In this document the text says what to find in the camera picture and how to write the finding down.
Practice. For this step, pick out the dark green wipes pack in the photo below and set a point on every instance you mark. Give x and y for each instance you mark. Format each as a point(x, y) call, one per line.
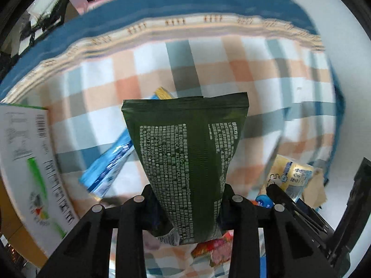
point(185, 146)

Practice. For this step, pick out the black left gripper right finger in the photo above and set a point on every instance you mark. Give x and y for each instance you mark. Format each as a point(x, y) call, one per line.
point(293, 247)

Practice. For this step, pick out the white green cardboard box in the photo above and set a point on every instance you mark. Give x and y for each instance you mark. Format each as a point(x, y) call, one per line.
point(31, 176)

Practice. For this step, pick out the brown paper piece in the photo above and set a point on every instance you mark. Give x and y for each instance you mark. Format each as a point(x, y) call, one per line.
point(314, 193)

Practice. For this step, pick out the blue yellow-tipped snack packet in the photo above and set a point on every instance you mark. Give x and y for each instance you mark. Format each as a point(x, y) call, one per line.
point(117, 171)

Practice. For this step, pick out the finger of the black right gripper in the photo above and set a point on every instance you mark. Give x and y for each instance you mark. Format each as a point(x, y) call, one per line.
point(278, 196)

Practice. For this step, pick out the red floral snack bag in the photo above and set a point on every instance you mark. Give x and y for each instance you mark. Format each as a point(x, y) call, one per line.
point(218, 251)

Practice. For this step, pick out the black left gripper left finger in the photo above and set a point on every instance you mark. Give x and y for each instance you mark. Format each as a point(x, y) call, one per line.
point(86, 250)

